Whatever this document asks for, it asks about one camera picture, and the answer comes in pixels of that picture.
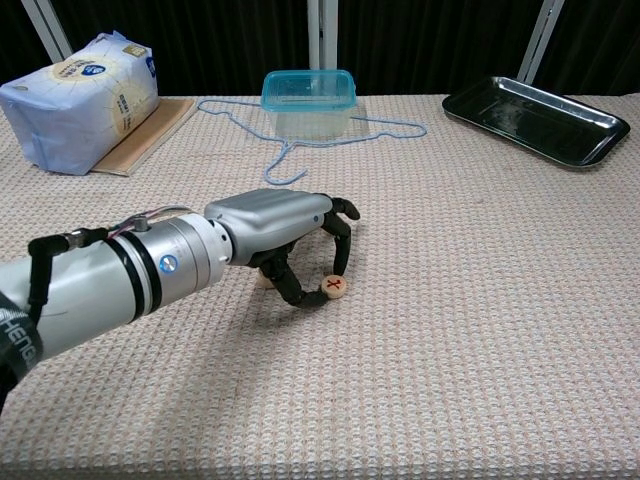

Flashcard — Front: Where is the black printed strap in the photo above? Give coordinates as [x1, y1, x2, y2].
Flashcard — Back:
[0, 292, 44, 381]

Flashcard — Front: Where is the white flour bag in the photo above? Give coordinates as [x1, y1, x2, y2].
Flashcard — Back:
[0, 30, 161, 177]

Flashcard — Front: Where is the clear container blue lid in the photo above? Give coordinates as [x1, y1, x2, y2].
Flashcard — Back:
[260, 69, 359, 141]

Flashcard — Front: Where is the light blue clothes hanger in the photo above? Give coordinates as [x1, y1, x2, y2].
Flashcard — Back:
[196, 97, 429, 187]

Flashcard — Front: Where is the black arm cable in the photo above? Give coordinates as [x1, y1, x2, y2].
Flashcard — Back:
[27, 227, 109, 321]

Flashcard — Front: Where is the black curtain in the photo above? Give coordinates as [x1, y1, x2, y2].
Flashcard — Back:
[0, 0, 640, 97]

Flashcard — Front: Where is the black metal tray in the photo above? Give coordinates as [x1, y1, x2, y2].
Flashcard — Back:
[441, 75, 632, 170]

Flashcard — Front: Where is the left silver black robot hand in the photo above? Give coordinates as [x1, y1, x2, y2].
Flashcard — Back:
[203, 188, 362, 310]

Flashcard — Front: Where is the coloured wire bundle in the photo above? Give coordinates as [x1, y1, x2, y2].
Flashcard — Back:
[112, 204, 194, 236]

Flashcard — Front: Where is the white frame post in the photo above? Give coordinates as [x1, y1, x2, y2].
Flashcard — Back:
[516, 0, 566, 85]
[19, 0, 75, 64]
[306, 0, 339, 72]

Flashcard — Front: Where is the wooden piece red simple glyph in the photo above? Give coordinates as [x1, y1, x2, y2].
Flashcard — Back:
[320, 275, 348, 300]

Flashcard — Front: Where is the flat wooden board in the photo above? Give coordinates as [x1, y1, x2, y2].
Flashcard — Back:
[91, 97, 197, 178]

